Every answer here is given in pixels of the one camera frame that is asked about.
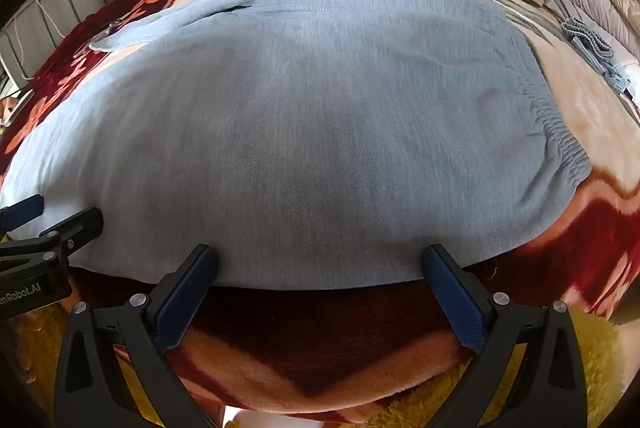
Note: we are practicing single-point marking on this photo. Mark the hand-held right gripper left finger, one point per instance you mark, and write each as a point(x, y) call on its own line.
point(185, 298)

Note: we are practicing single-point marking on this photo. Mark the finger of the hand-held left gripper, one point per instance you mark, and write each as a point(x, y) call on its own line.
point(80, 224)
point(25, 208)

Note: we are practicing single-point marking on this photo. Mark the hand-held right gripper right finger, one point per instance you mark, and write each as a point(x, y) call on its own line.
point(455, 303)

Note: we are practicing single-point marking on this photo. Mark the grey pants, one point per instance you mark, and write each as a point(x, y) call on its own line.
point(300, 133)

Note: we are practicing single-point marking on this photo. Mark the yellow fuzzy garment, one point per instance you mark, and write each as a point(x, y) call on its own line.
point(595, 343)

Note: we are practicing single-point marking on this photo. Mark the floral fleece blanket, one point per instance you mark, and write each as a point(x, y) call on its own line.
point(575, 108)

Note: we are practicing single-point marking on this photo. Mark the striped grey cloth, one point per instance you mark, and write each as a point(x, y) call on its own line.
point(595, 48)

